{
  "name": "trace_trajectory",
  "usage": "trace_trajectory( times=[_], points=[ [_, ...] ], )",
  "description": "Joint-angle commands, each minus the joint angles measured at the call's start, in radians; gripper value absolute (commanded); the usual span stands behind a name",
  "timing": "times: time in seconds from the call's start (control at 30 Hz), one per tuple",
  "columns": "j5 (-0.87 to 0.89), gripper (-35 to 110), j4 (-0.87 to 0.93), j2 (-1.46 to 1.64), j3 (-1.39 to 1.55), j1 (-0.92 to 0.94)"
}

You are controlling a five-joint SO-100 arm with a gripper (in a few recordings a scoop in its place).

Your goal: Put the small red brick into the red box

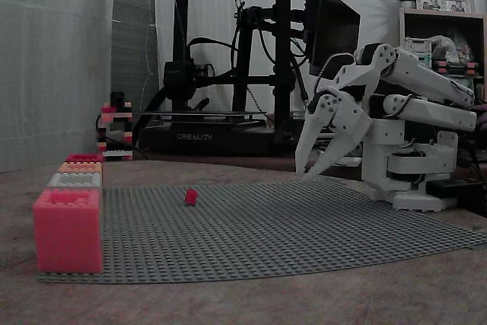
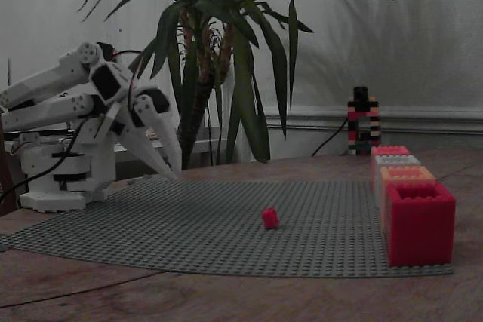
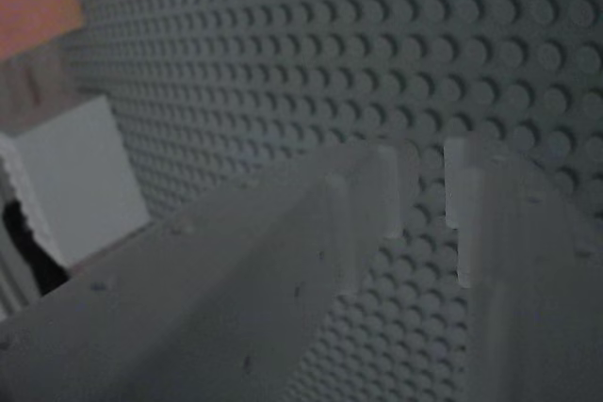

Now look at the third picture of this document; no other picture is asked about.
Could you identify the white block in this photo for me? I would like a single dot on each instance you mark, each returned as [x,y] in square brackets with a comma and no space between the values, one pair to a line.
[80,176]

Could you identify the grey studded baseplate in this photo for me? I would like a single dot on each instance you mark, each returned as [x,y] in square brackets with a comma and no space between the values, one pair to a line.
[330,44]

